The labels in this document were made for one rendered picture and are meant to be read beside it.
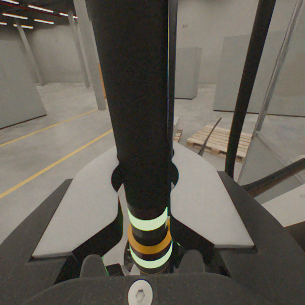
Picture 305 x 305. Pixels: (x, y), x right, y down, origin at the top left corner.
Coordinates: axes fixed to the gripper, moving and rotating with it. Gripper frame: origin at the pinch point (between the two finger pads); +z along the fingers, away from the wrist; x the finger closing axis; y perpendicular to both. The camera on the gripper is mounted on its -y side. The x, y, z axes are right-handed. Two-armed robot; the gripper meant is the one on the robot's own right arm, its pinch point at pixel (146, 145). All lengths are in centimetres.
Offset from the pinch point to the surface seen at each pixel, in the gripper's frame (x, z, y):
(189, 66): 168, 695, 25
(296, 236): 17.8, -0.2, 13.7
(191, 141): 80, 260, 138
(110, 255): -44, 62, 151
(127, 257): -6.1, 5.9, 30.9
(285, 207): 34.4, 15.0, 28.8
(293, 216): 34.2, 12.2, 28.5
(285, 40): 91, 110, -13
